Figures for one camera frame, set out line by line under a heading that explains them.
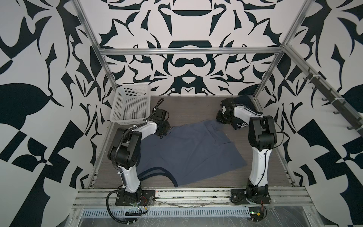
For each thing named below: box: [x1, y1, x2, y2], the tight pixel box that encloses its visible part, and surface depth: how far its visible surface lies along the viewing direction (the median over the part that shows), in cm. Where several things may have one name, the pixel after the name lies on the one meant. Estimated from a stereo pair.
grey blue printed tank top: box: [136, 119, 248, 187], surface depth 91 cm
